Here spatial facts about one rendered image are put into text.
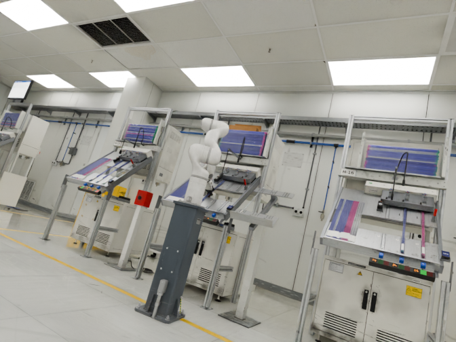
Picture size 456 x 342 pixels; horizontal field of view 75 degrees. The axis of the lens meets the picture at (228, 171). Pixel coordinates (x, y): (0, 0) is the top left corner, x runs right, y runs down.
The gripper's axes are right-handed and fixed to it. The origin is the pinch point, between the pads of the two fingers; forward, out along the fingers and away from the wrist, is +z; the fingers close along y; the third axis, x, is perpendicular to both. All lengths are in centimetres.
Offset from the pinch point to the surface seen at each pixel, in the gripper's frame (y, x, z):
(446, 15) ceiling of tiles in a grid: -168, -194, -94
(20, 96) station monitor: 459, -98, -49
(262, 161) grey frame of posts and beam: -31, -53, -4
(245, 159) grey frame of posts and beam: -12, -53, -4
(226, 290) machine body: -32, 51, 62
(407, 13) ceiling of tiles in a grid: -136, -189, -99
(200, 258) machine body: -1, 40, 46
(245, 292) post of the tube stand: -61, 62, 33
